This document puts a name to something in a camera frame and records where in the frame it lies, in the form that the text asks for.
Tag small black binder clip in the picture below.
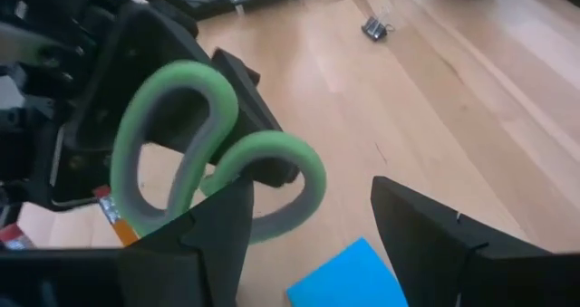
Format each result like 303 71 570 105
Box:
361 6 396 43

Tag green handled scissors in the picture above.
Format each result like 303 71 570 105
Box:
109 59 328 245

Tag blue sticky note pad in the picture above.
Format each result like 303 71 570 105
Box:
285 236 410 307

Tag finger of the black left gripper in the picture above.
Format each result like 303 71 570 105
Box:
52 1 237 206
210 47 301 188

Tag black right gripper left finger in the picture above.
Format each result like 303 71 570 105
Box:
120 177 256 307

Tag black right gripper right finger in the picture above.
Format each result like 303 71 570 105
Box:
370 175 552 307

